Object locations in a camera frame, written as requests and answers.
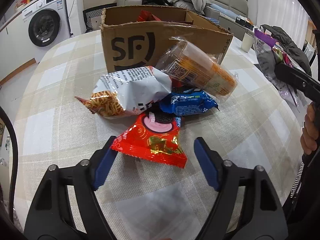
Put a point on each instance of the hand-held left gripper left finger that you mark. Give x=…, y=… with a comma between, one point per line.
x=105, y=165

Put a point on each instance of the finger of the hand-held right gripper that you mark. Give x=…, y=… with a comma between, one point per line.
x=295, y=80

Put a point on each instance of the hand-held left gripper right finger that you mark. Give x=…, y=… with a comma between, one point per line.
x=206, y=165

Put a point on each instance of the purple white snack bag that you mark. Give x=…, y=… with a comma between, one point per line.
x=265, y=60

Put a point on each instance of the red cookie packet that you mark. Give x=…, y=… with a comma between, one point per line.
x=150, y=145

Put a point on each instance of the blue cookie packet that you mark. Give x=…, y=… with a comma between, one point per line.
x=190, y=103

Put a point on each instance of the white red noodle snack bag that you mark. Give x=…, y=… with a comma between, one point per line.
x=146, y=17
x=135, y=85

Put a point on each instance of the orange cracker pack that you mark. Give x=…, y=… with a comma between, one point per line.
x=200, y=72

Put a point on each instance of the large cardboard box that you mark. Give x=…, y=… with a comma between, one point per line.
x=130, y=45

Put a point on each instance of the person's right hand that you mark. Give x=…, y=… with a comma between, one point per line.
x=311, y=135

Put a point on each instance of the black puffer jacket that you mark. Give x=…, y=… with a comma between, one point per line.
x=290, y=40

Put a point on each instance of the beige plaid tablecloth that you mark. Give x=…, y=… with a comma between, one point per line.
x=62, y=130

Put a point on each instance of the white cup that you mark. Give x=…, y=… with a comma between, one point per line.
x=246, y=41

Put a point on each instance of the small black box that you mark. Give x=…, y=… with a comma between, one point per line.
x=243, y=21

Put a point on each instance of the grey side cabinet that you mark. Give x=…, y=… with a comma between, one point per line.
x=232, y=28

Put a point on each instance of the blue bowl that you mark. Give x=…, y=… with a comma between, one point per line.
x=214, y=20

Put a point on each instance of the light blue pillow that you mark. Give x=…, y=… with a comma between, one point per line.
x=217, y=7

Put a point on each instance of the small cardboard box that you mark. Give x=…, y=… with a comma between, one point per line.
x=2, y=132

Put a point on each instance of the white kitchen counter cabinets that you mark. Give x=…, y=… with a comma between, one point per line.
x=12, y=50

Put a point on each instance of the black white patterned basket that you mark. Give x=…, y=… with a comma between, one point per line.
x=90, y=17

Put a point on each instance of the white washing machine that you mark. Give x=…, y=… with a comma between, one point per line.
x=45, y=27

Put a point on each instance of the red food packages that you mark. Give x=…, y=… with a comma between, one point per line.
x=25, y=0

